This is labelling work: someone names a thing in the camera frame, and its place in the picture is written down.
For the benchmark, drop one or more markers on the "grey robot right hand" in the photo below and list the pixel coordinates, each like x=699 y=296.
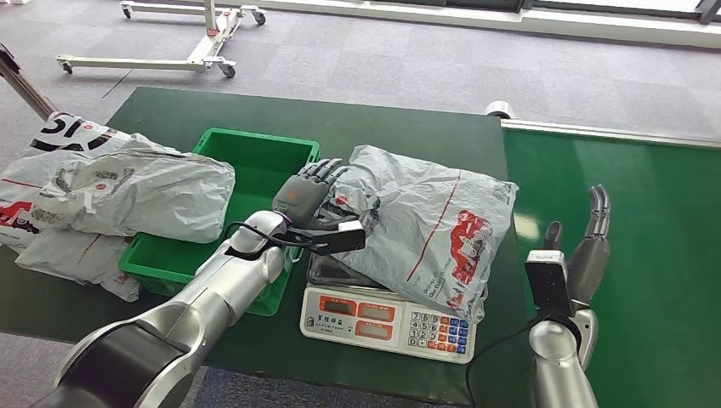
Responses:
x=588 y=267

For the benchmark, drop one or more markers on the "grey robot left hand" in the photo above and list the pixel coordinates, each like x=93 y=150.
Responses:
x=298 y=197

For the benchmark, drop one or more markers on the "grey package with red truck print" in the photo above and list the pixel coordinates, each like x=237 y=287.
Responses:
x=422 y=217

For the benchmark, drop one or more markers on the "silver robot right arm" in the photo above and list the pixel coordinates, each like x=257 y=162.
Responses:
x=557 y=366

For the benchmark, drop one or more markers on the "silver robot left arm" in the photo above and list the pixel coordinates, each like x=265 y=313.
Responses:
x=225 y=281

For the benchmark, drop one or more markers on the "green conveyor belt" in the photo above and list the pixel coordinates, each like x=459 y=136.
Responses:
x=664 y=225

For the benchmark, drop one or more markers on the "crumpled grey plastic package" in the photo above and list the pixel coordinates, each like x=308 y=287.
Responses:
x=169 y=194

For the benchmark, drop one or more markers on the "silver conveyor roller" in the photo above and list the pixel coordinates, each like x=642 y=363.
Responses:
x=499 y=110

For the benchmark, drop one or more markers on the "flat grey package red line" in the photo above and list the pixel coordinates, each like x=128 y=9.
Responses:
x=73 y=256

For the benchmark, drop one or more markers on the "white package with black letters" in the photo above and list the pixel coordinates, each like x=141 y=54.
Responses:
x=67 y=133

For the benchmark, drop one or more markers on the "white package with red print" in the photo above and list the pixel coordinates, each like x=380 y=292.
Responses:
x=14 y=188

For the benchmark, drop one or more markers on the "green plastic crate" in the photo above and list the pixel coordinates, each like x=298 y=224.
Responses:
x=248 y=163

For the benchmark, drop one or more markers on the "dark green table cover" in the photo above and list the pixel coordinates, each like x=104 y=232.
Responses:
x=394 y=124

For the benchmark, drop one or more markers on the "white electronic scale steel tray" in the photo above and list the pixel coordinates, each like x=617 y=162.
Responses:
x=383 y=324

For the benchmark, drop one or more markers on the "white wheeled stand base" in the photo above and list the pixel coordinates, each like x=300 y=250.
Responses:
x=205 y=50

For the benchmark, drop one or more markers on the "white window ledge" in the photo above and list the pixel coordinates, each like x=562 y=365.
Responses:
x=563 y=25

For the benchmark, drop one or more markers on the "dark slanted pole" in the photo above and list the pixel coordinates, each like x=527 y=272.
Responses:
x=28 y=90

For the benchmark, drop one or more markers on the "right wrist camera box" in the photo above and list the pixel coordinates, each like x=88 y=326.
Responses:
x=549 y=284

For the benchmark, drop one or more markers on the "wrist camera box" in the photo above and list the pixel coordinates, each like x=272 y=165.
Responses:
x=338 y=241
x=549 y=284

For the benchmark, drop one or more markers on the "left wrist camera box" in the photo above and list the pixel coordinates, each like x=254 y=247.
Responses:
x=338 y=241

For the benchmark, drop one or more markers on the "silver conveyor side rail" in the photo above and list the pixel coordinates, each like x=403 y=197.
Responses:
x=619 y=134

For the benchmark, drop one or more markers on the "dark window frame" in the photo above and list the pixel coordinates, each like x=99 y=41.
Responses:
x=484 y=4

